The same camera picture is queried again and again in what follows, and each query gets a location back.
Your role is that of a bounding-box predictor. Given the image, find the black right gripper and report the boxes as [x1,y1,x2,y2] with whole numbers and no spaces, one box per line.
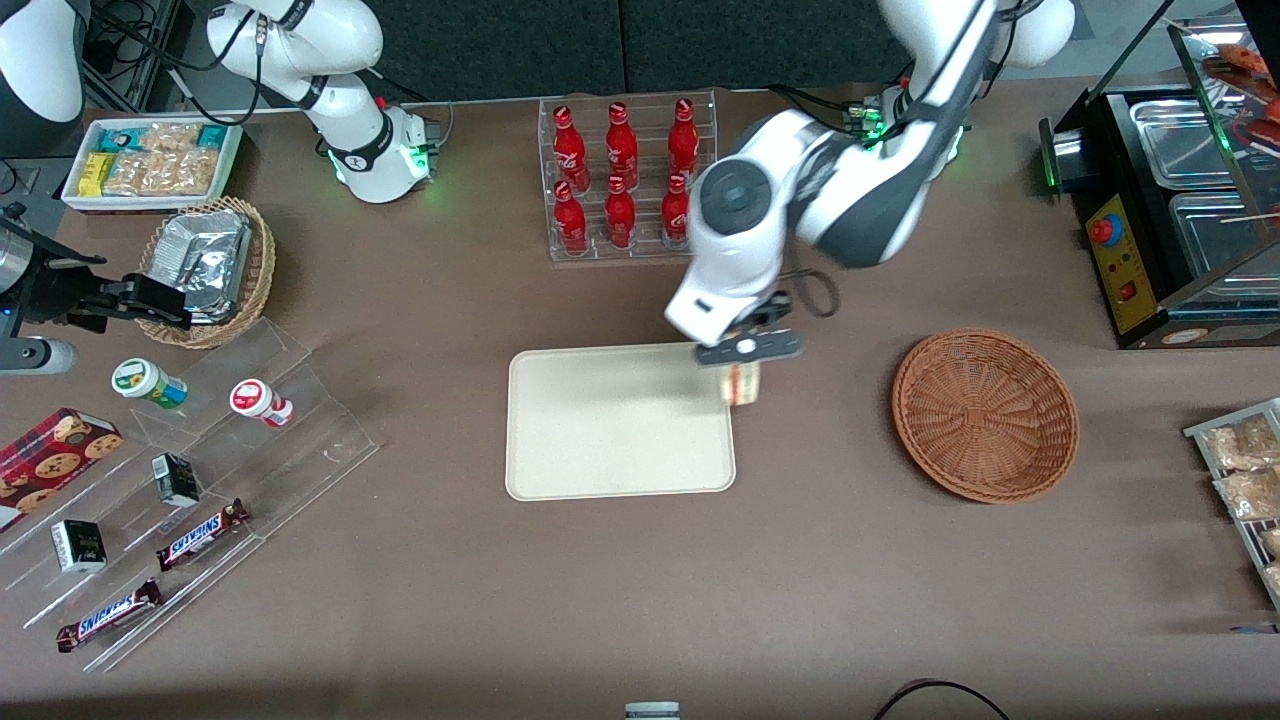
[0,205,192,334]

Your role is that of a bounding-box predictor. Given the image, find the light wicker basket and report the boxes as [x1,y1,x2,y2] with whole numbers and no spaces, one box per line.
[137,196,278,350]

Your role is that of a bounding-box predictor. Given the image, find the cream plastic serving tray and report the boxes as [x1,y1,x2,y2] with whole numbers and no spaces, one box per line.
[504,340,738,503]

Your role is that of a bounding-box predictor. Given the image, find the white rectangular snack tray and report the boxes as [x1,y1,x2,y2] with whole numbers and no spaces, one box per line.
[60,118,244,217]

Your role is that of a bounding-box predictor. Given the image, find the brown round wicker basket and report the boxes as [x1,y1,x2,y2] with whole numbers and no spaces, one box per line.
[891,328,1082,505]

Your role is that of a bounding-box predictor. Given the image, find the tray of packaged snacks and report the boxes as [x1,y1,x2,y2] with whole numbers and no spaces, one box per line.
[1183,397,1280,612]

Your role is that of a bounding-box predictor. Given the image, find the silver foil packet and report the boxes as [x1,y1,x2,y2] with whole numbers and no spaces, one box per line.
[146,209,253,325]

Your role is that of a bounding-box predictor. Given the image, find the green white lidded cup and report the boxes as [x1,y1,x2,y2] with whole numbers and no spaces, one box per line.
[111,357,189,412]

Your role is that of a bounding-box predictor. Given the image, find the clear rice cracker packet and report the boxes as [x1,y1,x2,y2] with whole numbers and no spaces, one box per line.
[140,121,202,154]
[104,151,152,197]
[144,146,221,197]

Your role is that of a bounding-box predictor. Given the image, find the red white lidded cup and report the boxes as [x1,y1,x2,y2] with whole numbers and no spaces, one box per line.
[229,378,295,430]

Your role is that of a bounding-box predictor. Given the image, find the yellow snack packet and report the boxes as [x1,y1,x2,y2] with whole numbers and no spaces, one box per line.
[77,151,117,199]

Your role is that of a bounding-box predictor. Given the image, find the clear acrylic bottle rack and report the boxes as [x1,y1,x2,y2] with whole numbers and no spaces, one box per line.
[537,89,720,264]

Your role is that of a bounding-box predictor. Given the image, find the red cola bottle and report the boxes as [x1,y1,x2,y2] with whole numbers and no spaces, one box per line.
[667,97,700,187]
[552,180,589,258]
[605,101,640,190]
[552,105,592,193]
[660,172,694,250]
[604,175,638,251]

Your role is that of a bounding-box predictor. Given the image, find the red plaid cookie box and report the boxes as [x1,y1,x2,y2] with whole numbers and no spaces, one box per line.
[0,407,124,533]

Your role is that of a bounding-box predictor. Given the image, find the clear acrylic step stand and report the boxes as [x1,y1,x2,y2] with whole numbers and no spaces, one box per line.
[0,318,382,674]

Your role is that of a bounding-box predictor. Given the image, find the brown snickers bar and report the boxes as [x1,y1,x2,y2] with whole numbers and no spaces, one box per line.
[155,498,251,573]
[55,578,164,654]

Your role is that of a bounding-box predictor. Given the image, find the small black white carton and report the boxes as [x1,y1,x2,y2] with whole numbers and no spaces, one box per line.
[49,518,108,575]

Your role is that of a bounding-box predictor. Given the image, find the black hot food display case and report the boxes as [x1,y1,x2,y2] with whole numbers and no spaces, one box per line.
[1038,0,1280,351]

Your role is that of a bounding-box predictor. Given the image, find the steel food pan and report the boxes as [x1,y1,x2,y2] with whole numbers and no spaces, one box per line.
[1128,97,1238,193]
[1168,191,1280,284]

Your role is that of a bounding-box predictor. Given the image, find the red fried food pieces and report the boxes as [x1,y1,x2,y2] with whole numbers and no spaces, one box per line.
[1203,42,1280,126]

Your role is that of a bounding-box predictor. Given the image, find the grey cylindrical mount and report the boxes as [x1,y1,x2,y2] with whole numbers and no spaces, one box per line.
[0,337,78,377]

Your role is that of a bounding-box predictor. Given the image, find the black cables behind table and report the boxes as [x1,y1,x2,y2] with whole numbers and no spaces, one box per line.
[82,0,263,128]

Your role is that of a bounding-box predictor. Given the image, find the black arm base cables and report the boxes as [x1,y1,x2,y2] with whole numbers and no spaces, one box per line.
[768,72,916,138]

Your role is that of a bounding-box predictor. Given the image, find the black floor cable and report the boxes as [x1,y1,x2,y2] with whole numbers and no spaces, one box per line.
[873,679,1012,720]

